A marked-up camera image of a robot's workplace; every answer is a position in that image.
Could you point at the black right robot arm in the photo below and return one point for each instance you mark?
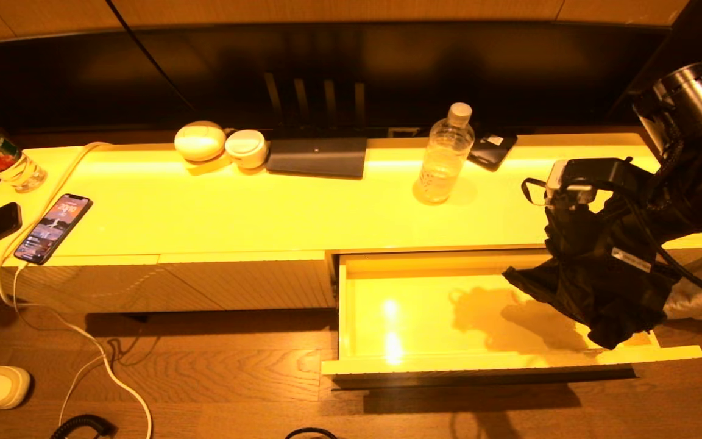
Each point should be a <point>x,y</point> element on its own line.
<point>692,91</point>

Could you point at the beige wooden cabinet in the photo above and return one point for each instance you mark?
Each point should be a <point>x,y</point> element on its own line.
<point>265,213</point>

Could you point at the black television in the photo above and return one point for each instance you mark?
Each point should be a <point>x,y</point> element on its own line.
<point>448,67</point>

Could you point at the clear bottle with white cap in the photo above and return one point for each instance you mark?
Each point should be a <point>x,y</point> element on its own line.
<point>442,164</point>

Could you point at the dark wooden shelf unit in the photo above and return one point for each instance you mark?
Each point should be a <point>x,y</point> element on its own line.
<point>698,24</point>

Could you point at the white round lidded cup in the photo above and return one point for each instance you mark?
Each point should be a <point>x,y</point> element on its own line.
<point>246,147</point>

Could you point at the dark grey flat box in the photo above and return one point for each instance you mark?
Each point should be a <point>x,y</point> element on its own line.
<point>317,156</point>

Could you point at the cream white drawer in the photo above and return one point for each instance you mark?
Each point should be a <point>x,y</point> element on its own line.
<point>436,317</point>

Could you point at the black umbrella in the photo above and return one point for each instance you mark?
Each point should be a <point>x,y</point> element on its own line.
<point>607,305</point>

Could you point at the black smartphone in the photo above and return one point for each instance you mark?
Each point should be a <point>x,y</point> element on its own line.
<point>52,227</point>

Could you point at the small black labelled device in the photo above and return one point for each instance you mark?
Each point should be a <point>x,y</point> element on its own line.
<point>489,154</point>

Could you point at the white oval case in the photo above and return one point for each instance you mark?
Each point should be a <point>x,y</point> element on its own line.
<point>200,141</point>

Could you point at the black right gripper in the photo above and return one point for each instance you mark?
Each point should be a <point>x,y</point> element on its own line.
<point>631,259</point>

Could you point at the clear bottle with colourful label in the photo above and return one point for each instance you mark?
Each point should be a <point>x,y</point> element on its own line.
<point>3,160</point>

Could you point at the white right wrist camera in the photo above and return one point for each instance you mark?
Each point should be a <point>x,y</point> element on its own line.
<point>561,183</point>

